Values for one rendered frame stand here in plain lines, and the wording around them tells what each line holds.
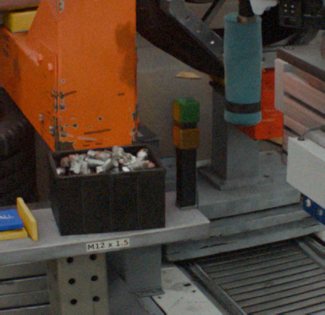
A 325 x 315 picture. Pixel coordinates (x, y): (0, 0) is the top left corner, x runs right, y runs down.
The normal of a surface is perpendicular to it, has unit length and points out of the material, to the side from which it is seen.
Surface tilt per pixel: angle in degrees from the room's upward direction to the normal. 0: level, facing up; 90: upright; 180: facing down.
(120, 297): 0
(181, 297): 0
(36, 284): 90
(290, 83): 90
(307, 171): 90
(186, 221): 0
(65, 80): 90
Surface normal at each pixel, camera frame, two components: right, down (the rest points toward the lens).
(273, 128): 0.37, 0.31
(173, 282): 0.00, -0.94
